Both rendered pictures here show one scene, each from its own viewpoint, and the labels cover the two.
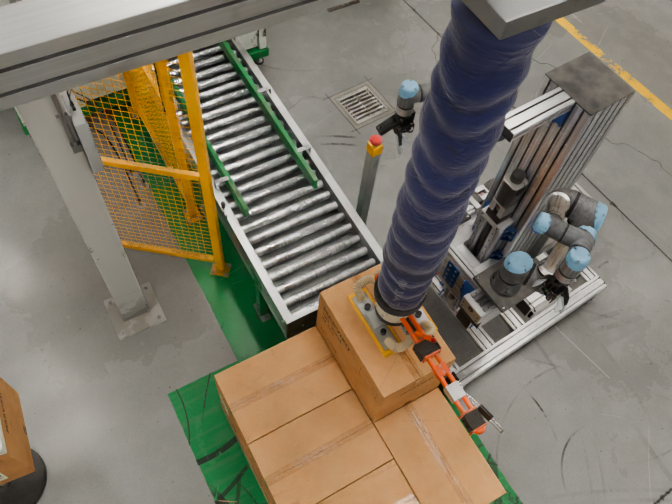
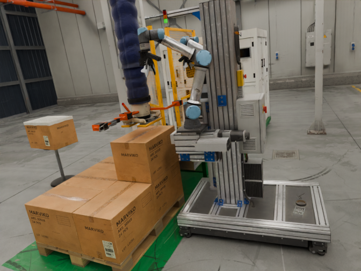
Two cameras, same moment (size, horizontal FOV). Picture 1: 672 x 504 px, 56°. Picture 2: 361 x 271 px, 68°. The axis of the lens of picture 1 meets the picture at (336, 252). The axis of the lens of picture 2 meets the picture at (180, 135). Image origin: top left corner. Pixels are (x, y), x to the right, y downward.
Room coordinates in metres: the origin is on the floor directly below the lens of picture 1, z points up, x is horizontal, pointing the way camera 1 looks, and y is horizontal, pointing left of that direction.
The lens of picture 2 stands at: (0.44, -2.84, 1.61)
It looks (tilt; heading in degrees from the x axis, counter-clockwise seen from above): 16 degrees down; 64
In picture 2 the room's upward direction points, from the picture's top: 7 degrees counter-clockwise
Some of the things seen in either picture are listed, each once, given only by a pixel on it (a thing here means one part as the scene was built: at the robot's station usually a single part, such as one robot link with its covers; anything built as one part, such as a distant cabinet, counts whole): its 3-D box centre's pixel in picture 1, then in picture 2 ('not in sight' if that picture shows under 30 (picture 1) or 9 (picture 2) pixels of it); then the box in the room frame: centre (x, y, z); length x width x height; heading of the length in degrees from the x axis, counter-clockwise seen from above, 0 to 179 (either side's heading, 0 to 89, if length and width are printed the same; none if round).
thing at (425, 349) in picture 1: (426, 348); (125, 116); (1.10, -0.45, 1.18); 0.10 x 0.08 x 0.06; 126
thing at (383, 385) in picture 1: (380, 340); (147, 151); (1.29, -0.29, 0.74); 0.60 x 0.40 x 0.40; 37
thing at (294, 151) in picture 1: (263, 94); not in sight; (2.97, 0.63, 0.60); 1.60 x 0.10 x 0.09; 37
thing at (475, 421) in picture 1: (472, 421); (99, 126); (0.81, -0.65, 1.18); 0.08 x 0.07 x 0.05; 36
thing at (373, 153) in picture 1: (365, 196); not in sight; (2.35, -0.13, 0.50); 0.07 x 0.07 x 1.00; 37
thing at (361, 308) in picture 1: (374, 320); (135, 120); (1.24, -0.22, 1.08); 0.34 x 0.10 x 0.05; 36
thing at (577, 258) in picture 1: (575, 262); (143, 35); (1.23, -0.84, 1.82); 0.09 x 0.08 x 0.11; 157
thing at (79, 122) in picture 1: (83, 132); (124, 66); (1.64, 1.11, 1.62); 0.20 x 0.05 x 0.30; 37
